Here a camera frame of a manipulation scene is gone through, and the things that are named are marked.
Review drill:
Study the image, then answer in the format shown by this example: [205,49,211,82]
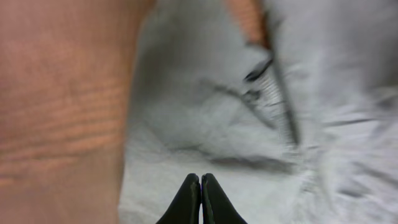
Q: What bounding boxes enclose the grey shorts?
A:
[119,1,397,223]

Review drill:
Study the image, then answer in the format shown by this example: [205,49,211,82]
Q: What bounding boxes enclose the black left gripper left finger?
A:
[156,173,201,224]

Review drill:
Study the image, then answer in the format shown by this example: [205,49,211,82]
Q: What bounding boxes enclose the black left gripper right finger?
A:
[201,173,247,224]

